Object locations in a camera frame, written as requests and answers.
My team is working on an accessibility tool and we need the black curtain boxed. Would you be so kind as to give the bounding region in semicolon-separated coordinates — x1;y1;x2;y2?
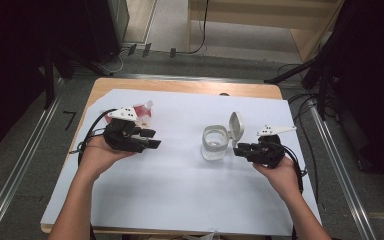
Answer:
0;0;91;161
333;0;384;198

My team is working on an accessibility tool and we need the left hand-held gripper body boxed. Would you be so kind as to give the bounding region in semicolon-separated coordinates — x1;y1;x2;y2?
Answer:
102;106;150;154

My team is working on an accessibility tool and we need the bundle of black floor cables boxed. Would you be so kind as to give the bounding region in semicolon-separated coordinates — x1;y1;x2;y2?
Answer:
276;63;339;204

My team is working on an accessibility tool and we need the red white spouted pouch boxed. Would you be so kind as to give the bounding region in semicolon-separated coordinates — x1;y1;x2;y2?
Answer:
99;99;155;129

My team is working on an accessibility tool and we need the metal floor rail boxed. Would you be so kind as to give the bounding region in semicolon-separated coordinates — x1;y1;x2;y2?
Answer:
0;78;65;240
308;99;378;240
113;73;301;85

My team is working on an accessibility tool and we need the light wooden bench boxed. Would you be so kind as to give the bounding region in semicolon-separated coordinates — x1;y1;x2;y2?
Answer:
186;0;345;63

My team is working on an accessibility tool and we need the wooden table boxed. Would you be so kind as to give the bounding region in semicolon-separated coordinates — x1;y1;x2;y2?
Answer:
40;77;324;238

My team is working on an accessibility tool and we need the black cabinet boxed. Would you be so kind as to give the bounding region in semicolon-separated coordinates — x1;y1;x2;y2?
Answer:
83;0;130;65

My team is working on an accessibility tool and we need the right hand-held gripper cable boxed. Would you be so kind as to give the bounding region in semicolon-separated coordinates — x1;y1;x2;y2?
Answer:
280;144;308;196

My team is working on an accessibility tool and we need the black metal stand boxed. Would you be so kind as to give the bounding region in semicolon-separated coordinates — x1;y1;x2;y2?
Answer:
263;49;339;119
42;46;114;110

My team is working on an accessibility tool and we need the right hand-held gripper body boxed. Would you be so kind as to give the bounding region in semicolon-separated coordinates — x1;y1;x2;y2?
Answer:
245;124;298;169

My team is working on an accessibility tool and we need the grey floor cable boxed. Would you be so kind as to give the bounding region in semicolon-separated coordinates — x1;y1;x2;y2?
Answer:
99;48;129;76

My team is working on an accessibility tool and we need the person's right hand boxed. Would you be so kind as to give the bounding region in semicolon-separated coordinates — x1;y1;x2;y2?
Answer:
252;155;304;204

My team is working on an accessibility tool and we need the white paper sheet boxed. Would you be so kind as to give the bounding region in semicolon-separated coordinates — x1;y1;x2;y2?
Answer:
40;88;323;237

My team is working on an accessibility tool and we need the black hanging cable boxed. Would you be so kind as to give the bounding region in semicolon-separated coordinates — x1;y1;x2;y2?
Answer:
187;0;211;55

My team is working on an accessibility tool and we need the white lidded pitcher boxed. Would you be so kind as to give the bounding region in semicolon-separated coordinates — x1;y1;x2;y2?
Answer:
200;111;246;162

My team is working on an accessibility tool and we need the person's left hand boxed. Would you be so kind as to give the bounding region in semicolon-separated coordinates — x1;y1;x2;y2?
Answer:
77;134;137;184

